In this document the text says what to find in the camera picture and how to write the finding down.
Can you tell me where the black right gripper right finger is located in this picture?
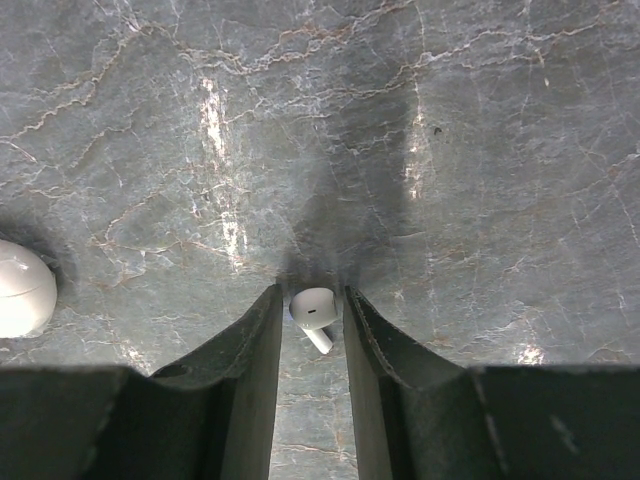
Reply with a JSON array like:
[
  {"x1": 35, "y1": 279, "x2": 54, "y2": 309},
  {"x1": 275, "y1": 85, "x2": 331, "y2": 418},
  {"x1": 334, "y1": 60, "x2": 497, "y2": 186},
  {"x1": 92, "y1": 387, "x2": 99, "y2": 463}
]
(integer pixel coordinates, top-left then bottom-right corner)
[{"x1": 344, "y1": 288, "x2": 639, "y2": 479}]

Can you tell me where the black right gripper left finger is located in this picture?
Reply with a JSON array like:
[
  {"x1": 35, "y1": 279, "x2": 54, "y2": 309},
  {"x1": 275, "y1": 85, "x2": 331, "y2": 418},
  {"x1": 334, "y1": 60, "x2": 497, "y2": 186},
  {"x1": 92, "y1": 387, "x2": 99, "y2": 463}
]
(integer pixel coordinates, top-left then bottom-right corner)
[{"x1": 1, "y1": 285, "x2": 283, "y2": 479}]

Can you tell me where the white earbud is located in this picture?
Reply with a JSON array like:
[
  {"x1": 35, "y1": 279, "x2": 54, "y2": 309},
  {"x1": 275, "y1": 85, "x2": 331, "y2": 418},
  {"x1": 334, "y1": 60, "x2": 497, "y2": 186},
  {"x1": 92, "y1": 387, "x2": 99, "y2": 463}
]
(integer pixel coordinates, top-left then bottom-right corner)
[{"x1": 289, "y1": 287, "x2": 338, "y2": 355}]

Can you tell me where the white earbud charging case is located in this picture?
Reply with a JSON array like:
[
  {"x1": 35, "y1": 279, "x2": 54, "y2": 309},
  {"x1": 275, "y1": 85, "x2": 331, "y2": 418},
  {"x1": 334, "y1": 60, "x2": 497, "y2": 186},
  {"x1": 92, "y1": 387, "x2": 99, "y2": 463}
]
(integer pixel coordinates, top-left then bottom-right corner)
[{"x1": 1, "y1": 240, "x2": 58, "y2": 339}]

